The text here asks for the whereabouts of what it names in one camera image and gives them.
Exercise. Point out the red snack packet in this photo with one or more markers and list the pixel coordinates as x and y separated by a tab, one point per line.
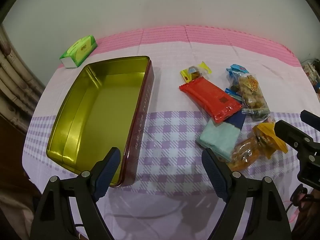
210	97

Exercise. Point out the clear packet of fried snacks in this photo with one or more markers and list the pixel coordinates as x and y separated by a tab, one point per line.
251	92

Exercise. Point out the blue plum candy packet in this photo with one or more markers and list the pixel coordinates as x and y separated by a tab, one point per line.
232	93

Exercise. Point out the yellow candy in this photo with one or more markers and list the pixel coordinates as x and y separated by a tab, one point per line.
193	73

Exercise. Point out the green tissue pack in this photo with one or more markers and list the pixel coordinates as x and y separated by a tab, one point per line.
80	50

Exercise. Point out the teal and navy snack packet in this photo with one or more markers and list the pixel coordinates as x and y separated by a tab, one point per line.
217	135

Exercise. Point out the maroon and gold tin box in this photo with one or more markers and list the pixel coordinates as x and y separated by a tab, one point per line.
100	100

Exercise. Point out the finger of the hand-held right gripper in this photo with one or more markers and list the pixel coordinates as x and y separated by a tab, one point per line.
290	132
310	117

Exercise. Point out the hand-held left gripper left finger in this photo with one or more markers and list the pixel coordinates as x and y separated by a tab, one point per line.
107	170

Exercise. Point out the floral printed box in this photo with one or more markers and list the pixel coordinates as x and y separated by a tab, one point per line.
312	75

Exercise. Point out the yellow snack packet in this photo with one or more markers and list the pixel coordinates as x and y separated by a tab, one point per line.
247	152

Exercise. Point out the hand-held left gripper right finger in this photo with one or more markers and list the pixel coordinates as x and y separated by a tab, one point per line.
215	172

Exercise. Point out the pink and purple checked tablecloth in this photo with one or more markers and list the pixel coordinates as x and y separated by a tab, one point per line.
175	55

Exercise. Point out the blue candy packet red label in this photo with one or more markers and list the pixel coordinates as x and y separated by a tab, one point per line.
237	68

